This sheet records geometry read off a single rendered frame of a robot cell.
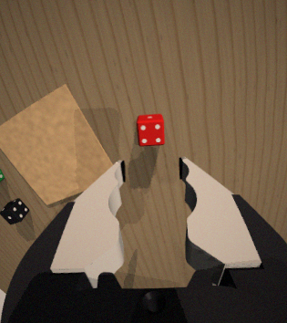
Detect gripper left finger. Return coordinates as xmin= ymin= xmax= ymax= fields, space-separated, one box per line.
xmin=0 ymin=160 xmax=126 ymax=323

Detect tan cork mat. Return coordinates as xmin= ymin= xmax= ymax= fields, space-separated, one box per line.
xmin=0 ymin=84 xmax=113 ymax=205

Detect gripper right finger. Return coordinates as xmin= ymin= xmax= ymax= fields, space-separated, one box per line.
xmin=179 ymin=157 xmax=287 ymax=318

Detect black die with white pips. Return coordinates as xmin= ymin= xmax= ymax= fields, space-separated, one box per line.
xmin=0 ymin=198 xmax=29 ymax=224

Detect dark red die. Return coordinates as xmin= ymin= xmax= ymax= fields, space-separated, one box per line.
xmin=137 ymin=114 xmax=165 ymax=147

